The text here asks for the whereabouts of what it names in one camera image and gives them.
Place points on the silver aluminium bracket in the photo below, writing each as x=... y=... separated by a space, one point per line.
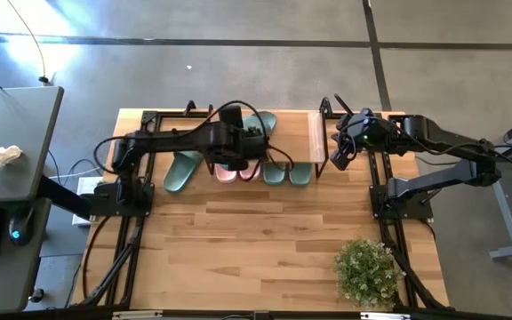
x=136 y=315
x=385 y=316

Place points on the black desk support bar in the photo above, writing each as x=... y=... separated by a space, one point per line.
x=60 y=197

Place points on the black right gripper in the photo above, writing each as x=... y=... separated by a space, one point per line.
x=378 y=133

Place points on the white power strip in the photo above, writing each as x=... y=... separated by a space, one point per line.
x=82 y=220

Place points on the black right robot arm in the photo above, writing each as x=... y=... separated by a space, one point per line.
x=434 y=133

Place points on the grey desk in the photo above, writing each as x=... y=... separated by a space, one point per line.
x=16 y=124
x=7 y=280

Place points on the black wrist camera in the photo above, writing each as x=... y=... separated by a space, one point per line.
x=231 y=116
x=358 y=129

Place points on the black aluminium rig frame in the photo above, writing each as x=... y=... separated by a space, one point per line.
x=148 y=116

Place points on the black computer mouse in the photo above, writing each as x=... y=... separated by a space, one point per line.
x=20 y=226

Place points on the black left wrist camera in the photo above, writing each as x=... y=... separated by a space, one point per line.
x=231 y=116

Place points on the light teal rubber slide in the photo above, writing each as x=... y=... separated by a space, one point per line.
x=301 y=174
x=274 y=174

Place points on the small black caster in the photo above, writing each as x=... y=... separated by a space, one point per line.
x=37 y=294

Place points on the crumpled white tissue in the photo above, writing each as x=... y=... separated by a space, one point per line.
x=3 y=155

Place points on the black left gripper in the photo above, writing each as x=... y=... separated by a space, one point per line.
x=234 y=149

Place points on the wooden shelf black metal frame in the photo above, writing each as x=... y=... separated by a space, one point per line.
x=296 y=142

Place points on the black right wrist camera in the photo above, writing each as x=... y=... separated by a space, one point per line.
x=358 y=129

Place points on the grey metal table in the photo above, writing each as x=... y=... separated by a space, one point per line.
x=508 y=218

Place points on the green artificial plant white flowers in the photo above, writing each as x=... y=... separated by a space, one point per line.
x=367 y=275

